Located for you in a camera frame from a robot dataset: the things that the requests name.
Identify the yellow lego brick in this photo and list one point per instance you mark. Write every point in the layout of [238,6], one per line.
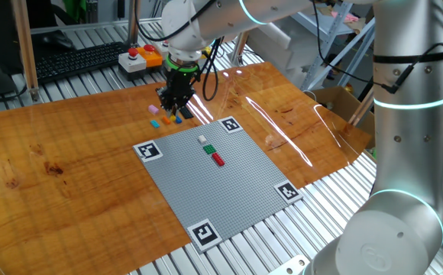
[172,118]

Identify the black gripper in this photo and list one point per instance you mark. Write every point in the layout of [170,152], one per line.
[179,83]

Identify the green hanging garment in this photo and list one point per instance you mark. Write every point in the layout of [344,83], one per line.
[72,9]

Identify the cardboard box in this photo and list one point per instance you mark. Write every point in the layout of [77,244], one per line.
[336,101]

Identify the grey metal shelf rack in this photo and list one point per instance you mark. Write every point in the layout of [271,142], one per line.
[313,21]

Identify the black white marker tag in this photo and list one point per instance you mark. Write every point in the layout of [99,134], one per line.
[288,191]
[147,150]
[230,124]
[205,235]

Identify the black lego plate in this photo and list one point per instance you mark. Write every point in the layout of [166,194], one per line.
[188,113]

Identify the grey lego baseplate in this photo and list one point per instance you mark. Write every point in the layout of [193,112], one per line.
[214,191]

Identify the tan slanted frame legs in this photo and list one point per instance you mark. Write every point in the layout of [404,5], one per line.
[359,110]

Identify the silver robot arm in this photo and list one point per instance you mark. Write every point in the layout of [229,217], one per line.
[408,153]

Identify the yellow box green button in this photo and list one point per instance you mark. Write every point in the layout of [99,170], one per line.
[206,51]

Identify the blue lego brick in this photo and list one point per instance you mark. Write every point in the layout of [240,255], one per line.
[178,120]

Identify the black keyboard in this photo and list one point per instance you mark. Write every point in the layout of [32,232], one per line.
[76,59]

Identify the green lego plate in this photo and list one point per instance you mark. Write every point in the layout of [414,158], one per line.
[209,149]

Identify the wood grain table mat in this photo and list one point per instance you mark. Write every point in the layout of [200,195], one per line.
[72,172]

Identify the orange lego brick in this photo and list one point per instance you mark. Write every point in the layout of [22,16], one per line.
[166,120]

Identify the aluminium frame post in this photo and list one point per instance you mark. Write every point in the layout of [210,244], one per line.
[133,23]
[238,47]

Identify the orange box red button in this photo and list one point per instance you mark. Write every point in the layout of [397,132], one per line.
[151,59]

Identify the white box red button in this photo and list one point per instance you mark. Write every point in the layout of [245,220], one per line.
[131,65]

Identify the pink lego brick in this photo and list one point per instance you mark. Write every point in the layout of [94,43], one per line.
[153,109]

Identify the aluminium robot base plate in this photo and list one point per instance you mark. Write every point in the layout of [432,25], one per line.
[290,266]

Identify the white lego brick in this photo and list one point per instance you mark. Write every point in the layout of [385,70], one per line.
[202,139]

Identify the red lego brick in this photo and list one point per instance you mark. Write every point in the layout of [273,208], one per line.
[218,159]

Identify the black computer mouse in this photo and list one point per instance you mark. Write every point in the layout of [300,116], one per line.
[57,39]

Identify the white foam pieces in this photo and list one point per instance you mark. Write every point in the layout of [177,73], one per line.
[279,42]

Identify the wooden frame post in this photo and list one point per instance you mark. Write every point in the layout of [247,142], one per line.
[26,49]

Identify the cyan lego brick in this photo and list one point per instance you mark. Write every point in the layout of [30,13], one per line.
[154,123]

